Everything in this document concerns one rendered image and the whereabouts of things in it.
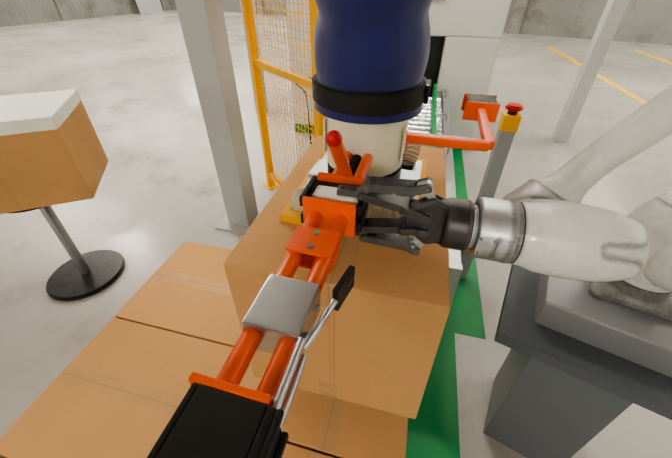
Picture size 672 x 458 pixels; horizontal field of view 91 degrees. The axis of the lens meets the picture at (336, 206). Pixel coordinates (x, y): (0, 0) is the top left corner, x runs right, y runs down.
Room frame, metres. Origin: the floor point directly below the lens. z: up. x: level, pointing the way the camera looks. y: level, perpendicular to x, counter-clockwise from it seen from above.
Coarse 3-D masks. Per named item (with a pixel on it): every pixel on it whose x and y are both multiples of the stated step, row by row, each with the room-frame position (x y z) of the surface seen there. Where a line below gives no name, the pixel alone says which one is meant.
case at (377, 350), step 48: (288, 192) 0.66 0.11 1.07; (240, 240) 0.49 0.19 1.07; (288, 240) 0.49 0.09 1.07; (240, 288) 0.42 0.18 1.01; (384, 288) 0.37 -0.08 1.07; (432, 288) 0.37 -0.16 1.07; (336, 336) 0.37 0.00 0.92; (384, 336) 0.35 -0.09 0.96; (432, 336) 0.33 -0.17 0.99; (336, 384) 0.37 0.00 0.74; (384, 384) 0.34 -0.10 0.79
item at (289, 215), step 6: (324, 156) 0.80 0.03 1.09; (306, 180) 0.68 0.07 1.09; (300, 186) 0.66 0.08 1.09; (288, 204) 0.58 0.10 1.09; (288, 210) 0.56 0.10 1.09; (294, 210) 0.56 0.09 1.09; (282, 216) 0.54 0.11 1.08; (288, 216) 0.54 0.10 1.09; (294, 216) 0.54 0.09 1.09; (300, 216) 0.54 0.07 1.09; (288, 222) 0.54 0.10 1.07; (294, 222) 0.54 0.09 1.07; (300, 222) 0.53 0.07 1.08
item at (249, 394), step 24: (192, 384) 0.13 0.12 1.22; (216, 384) 0.13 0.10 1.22; (192, 408) 0.12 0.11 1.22; (216, 408) 0.12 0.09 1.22; (240, 408) 0.12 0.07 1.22; (264, 408) 0.12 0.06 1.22; (168, 432) 0.10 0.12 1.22; (192, 432) 0.10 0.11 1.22; (216, 432) 0.10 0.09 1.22; (240, 432) 0.10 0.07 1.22; (168, 456) 0.08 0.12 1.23; (192, 456) 0.08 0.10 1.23; (216, 456) 0.08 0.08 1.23; (240, 456) 0.08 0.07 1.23
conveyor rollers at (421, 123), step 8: (424, 104) 2.85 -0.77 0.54; (440, 104) 2.83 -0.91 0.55; (424, 112) 2.67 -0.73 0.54; (440, 112) 2.64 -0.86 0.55; (416, 120) 2.50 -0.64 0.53; (424, 120) 2.49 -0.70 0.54; (440, 120) 2.47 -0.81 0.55; (408, 128) 2.34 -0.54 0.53; (416, 128) 2.33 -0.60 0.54; (424, 128) 2.32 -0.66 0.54; (440, 128) 2.30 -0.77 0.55
